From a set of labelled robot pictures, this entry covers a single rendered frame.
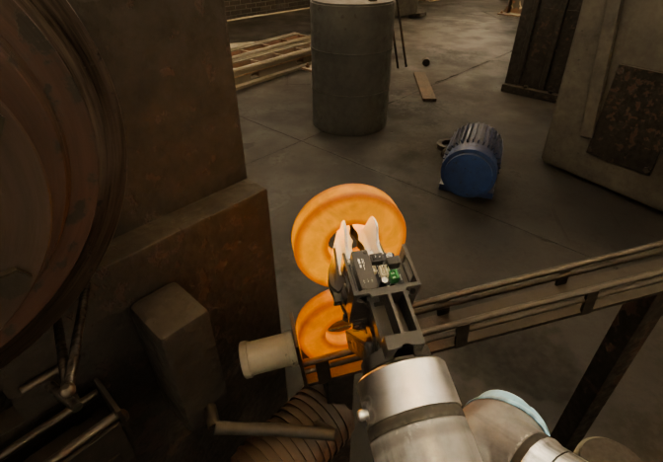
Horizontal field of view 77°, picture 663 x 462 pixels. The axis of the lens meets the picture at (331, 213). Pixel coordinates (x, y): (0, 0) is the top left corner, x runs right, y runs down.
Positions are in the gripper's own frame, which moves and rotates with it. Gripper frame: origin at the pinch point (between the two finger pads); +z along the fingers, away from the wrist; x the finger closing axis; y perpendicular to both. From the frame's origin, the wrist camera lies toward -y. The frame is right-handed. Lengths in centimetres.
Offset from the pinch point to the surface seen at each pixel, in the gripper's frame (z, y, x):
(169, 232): 9.8, -8.0, 25.3
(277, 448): -17.0, -35.6, 13.6
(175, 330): -4.6, -11.6, 24.9
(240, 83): 330, -186, 13
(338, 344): -5.7, -24.4, 1.2
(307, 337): -5.2, -20.6, 6.6
